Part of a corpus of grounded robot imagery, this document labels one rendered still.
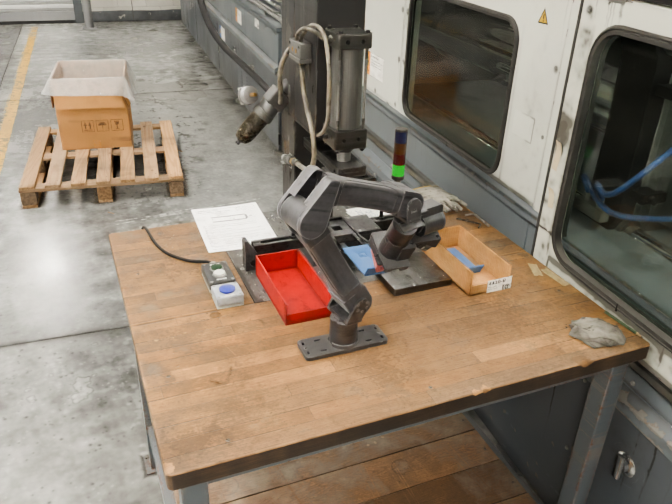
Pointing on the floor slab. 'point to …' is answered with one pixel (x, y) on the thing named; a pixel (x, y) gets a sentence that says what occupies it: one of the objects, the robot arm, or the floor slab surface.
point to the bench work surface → (353, 384)
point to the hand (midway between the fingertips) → (378, 268)
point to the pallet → (29, 190)
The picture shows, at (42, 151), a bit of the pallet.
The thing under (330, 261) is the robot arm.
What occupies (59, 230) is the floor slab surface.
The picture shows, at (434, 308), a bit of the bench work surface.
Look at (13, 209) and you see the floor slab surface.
